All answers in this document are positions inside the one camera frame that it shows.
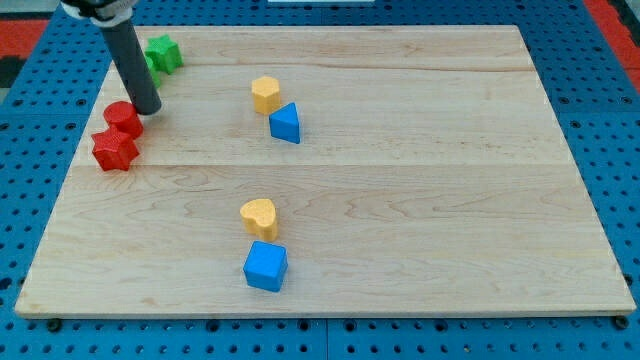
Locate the red star block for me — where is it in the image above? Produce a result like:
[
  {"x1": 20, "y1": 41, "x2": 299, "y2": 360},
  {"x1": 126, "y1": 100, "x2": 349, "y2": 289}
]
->
[{"x1": 91, "y1": 127, "x2": 139, "y2": 171}]

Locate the yellow heart block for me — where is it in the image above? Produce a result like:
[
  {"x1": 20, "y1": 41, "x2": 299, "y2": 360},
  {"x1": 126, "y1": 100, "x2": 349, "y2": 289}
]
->
[{"x1": 239, "y1": 198, "x2": 278, "y2": 242}]

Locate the green star block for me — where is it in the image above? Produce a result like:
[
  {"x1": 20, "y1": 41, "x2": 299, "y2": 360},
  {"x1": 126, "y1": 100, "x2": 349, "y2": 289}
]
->
[{"x1": 145, "y1": 34, "x2": 183, "y2": 75}]

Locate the green block behind tool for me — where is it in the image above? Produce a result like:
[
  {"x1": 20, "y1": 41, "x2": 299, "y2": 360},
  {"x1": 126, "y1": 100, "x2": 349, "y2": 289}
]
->
[{"x1": 145, "y1": 56, "x2": 161, "y2": 89}]

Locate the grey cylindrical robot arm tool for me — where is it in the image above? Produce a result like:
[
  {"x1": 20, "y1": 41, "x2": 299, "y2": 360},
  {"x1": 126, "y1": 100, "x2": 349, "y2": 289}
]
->
[{"x1": 61, "y1": 0, "x2": 162, "y2": 115}]

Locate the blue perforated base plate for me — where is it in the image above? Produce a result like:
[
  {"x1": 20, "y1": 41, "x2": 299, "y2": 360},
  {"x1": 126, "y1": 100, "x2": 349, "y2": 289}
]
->
[{"x1": 1, "y1": 0, "x2": 639, "y2": 359}]

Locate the wooden board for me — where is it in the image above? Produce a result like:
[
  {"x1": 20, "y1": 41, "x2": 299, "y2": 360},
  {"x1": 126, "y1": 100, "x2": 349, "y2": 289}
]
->
[{"x1": 15, "y1": 26, "x2": 636, "y2": 320}]

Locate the red cylinder block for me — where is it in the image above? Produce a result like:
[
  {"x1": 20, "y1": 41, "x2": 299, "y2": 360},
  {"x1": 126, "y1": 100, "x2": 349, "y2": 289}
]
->
[{"x1": 103, "y1": 101, "x2": 144, "y2": 139}]

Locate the blue triangle block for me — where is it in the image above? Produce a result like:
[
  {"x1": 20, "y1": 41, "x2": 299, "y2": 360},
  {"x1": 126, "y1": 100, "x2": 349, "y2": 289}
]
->
[{"x1": 269, "y1": 103, "x2": 301, "y2": 144}]

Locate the yellow hexagon block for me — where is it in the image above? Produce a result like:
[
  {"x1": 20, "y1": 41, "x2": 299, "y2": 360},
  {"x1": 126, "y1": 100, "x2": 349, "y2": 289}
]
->
[{"x1": 251, "y1": 76, "x2": 282, "y2": 115}]

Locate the blue cube block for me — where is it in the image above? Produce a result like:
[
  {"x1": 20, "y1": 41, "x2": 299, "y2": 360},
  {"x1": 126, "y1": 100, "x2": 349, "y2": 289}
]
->
[{"x1": 243, "y1": 240, "x2": 288, "y2": 292}]

